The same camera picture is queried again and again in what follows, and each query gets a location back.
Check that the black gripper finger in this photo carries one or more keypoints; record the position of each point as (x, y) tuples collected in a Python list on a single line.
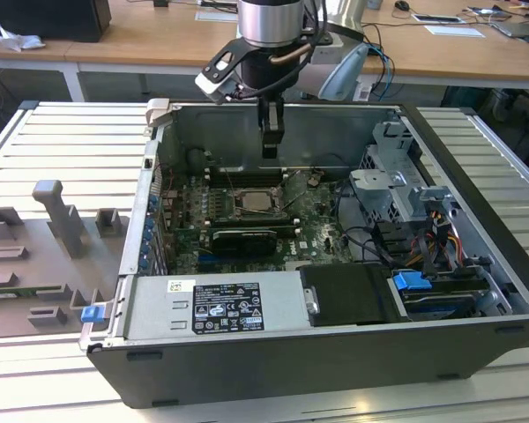
[(271, 128)]

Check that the thin metal locking lever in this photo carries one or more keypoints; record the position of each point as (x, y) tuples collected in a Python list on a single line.
[(232, 183), (297, 189)]

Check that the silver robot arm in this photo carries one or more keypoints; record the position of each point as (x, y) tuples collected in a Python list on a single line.
[(269, 22)]

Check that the black RAM slot row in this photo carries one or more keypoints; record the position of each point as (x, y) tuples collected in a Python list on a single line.
[(247, 178), (251, 224)]

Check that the CPU socket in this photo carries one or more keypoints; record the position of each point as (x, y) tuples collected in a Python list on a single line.
[(236, 205)]

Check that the blue expansion slot clips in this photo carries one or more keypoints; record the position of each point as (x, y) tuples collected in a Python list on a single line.
[(149, 229)]

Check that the small brown board component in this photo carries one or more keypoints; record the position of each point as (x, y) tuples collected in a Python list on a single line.
[(316, 179)]

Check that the black round board cap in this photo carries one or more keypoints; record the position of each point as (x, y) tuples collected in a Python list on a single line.
[(196, 158)]

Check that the white hanging tag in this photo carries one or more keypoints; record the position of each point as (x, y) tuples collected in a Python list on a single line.
[(364, 92)]

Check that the green motherboard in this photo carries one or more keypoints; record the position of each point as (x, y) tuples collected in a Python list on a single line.
[(322, 233)]

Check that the silver metal drive cage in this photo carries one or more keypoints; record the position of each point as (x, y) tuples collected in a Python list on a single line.
[(379, 185)]

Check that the small black desk object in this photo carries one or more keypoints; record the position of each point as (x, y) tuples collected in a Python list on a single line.
[(161, 3)]

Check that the grey cup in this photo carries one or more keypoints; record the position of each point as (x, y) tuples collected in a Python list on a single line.
[(374, 3)]

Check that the wooden desk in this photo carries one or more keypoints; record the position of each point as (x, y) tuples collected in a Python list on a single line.
[(114, 48)]

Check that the black computer mouse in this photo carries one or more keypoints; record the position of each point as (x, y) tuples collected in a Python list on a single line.
[(402, 5)]

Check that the flat tablet device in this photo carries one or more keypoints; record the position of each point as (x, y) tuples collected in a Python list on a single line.
[(436, 18)]

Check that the small white yellow sticker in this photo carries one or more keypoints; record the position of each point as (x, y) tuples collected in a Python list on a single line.
[(181, 285)]

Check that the black plastic air shroud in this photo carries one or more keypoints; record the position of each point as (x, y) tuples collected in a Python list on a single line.
[(348, 295)]

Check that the black power supply label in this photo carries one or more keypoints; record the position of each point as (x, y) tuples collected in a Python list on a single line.
[(227, 308)]

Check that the hard disk in blue carrier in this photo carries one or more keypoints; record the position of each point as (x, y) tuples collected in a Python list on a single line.
[(410, 281)]

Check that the silver power supply unit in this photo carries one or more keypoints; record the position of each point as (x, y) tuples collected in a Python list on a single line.
[(158, 308)]

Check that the black box on desk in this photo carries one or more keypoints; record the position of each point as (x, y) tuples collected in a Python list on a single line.
[(48, 17)]

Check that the black office chair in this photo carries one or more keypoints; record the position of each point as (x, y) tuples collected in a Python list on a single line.
[(502, 110)]

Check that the crumpled white paper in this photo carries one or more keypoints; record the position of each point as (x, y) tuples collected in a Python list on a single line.
[(20, 40)]

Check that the black open PC case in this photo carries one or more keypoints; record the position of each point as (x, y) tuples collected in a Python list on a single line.
[(291, 374)]

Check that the grey laptop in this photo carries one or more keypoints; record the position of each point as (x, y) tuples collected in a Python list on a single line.
[(518, 28)]

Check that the small blue case latch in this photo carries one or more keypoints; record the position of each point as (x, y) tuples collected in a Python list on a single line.
[(91, 314)]

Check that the grey parts rack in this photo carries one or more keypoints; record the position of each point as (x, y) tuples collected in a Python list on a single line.
[(35, 260)]

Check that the green RAM stick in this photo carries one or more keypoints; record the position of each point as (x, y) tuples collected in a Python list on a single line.
[(9, 291)]

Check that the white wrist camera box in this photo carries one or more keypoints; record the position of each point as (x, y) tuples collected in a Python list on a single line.
[(211, 90)]

